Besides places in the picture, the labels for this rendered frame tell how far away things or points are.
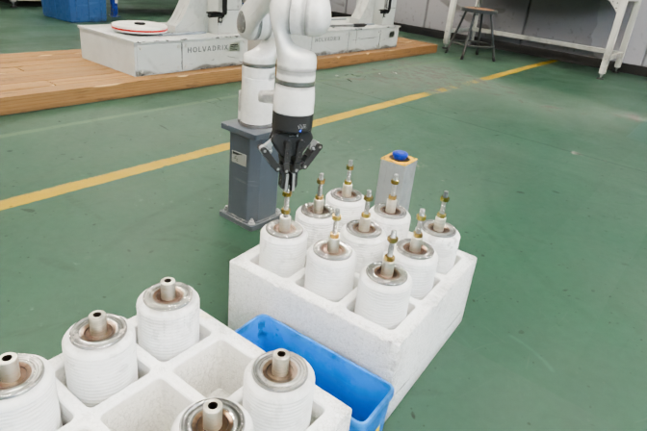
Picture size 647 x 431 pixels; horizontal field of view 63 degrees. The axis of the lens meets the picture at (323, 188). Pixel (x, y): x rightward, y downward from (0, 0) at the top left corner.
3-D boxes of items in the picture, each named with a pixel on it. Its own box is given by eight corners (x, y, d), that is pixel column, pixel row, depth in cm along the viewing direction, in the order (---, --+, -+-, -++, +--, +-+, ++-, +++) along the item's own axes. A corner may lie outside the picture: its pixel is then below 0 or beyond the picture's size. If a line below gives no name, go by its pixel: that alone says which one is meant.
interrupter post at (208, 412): (197, 426, 61) (197, 405, 60) (213, 415, 63) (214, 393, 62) (211, 438, 60) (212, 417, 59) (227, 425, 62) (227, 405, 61)
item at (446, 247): (413, 281, 126) (426, 215, 119) (451, 296, 122) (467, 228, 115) (396, 299, 119) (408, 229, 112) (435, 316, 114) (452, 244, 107)
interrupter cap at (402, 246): (439, 249, 105) (439, 246, 105) (425, 265, 99) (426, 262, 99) (404, 237, 109) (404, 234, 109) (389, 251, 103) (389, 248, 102)
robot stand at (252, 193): (218, 215, 163) (219, 121, 151) (252, 201, 174) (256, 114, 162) (250, 232, 155) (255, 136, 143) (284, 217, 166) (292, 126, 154)
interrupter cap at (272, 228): (295, 219, 111) (295, 216, 111) (308, 237, 105) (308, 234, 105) (260, 224, 108) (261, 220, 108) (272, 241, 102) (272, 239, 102)
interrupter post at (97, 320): (86, 333, 74) (84, 314, 72) (101, 325, 76) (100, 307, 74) (95, 342, 72) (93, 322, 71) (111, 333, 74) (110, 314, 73)
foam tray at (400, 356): (226, 330, 114) (228, 260, 107) (327, 261, 144) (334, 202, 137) (383, 424, 95) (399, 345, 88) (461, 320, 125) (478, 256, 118)
